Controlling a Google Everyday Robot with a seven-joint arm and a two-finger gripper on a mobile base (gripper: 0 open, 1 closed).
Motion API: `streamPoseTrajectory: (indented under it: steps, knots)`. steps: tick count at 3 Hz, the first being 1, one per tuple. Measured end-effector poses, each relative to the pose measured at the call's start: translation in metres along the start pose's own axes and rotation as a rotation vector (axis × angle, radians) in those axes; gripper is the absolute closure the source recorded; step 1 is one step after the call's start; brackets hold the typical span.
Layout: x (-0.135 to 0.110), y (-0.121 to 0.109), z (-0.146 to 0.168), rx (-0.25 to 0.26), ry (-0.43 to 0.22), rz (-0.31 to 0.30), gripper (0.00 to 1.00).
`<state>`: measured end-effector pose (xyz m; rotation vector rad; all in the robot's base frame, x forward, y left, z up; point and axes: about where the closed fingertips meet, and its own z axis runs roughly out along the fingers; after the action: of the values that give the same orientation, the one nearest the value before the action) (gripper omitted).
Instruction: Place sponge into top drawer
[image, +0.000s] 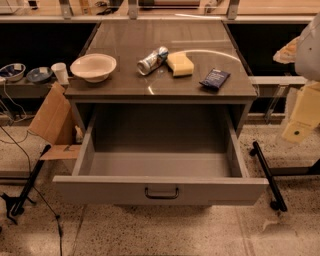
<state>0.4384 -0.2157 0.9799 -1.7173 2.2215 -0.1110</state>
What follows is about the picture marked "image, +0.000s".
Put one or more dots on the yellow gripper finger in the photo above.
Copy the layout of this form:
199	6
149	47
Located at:
287	54
305	115

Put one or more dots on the yellow sponge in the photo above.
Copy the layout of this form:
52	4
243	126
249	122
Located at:
180	64

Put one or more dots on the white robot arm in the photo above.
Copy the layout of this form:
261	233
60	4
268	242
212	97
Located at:
304	52

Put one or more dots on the open grey top drawer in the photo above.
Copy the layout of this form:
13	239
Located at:
128	147

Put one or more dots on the dark blue snack packet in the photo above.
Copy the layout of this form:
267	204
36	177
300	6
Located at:
215	79

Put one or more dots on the black cart leg right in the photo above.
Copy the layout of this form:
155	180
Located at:
278	202

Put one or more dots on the grey cabinet with countertop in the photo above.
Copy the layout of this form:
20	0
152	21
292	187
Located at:
206	43

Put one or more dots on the silver blue soda can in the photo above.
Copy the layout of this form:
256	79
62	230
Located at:
152	61

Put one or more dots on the white ceramic bowl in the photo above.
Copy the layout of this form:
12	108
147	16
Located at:
93	68

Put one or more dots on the white paper cup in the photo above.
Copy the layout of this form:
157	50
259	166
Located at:
60	71

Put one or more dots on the brown cardboard box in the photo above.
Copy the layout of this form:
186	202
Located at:
54	123

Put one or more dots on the blue bowl near cup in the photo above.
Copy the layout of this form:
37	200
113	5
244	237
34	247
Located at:
39	75

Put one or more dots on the blue white bowl far left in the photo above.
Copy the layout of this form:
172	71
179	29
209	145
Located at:
13	72

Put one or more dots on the black stand left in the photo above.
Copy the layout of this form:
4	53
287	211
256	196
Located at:
14	204

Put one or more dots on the black drawer handle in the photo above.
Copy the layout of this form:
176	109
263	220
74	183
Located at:
161	195

